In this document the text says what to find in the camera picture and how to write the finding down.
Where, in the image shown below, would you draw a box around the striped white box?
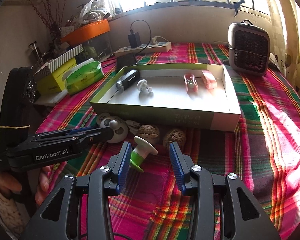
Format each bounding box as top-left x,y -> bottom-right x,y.
35,44 -> 84,76

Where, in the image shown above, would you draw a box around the black charger cable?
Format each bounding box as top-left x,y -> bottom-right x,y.
129,19 -> 153,55

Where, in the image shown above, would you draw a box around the right walnut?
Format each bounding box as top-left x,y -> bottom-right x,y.
162,128 -> 186,150

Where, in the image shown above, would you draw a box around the yellow green box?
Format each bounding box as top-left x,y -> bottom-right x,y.
37,57 -> 77,95

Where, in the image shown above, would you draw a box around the black clip on windowsill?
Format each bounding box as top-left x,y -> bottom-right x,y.
232,0 -> 245,17

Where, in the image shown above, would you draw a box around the pink and white clip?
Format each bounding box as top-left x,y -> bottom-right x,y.
202,70 -> 217,89

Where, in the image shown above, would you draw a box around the black smartphone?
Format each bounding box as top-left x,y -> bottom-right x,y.
116,53 -> 138,72

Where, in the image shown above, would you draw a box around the white plug with cable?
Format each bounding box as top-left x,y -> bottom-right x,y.
151,36 -> 169,46

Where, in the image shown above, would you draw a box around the walnut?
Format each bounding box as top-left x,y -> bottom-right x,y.
136,125 -> 160,145
162,128 -> 186,150

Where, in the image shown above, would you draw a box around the person's left hand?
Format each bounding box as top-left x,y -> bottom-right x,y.
0,164 -> 52,207

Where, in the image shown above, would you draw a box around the green and white cardboard tray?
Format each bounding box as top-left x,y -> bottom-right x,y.
90,63 -> 241,132

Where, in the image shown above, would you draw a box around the green tissue pack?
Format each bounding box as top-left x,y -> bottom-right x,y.
62,58 -> 104,95

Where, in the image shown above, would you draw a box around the white power strip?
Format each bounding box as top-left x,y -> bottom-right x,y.
114,41 -> 172,57

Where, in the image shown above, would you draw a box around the black and white round disc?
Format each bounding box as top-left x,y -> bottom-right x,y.
96,113 -> 129,144

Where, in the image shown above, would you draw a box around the white mushroom-shaped knob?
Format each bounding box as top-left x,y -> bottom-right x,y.
137,79 -> 153,93

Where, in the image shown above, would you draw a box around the left walnut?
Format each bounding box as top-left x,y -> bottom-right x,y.
136,125 -> 160,145

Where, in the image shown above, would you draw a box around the black rectangular lighter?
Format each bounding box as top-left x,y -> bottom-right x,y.
115,69 -> 140,93

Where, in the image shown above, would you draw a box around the dried red branches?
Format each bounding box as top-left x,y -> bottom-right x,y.
26,0 -> 67,40

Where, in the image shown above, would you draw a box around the green and white suction knob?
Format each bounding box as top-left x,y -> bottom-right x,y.
129,136 -> 158,173

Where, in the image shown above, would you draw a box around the grey portable fan heater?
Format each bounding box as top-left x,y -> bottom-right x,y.
228,20 -> 270,76

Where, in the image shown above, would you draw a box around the orange box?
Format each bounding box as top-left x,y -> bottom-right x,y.
61,20 -> 110,47

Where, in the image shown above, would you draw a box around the black charger adapter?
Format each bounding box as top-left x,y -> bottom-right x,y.
128,29 -> 141,48

